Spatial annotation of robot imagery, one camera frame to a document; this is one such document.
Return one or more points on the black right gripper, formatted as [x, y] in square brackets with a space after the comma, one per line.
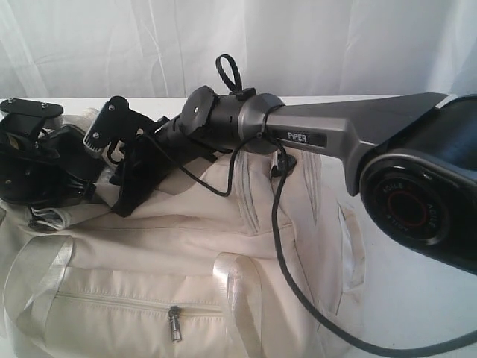
[155, 152]

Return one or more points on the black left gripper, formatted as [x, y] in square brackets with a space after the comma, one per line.
[48, 170]

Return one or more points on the cream fabric duffel bag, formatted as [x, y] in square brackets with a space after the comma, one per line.
[192, 272]

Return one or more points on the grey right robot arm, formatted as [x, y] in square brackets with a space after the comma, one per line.
[411, 158]

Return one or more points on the white backdrop curtain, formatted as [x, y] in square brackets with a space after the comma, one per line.
[79, 49]

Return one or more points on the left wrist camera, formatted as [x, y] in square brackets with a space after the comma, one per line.
[28, 119]

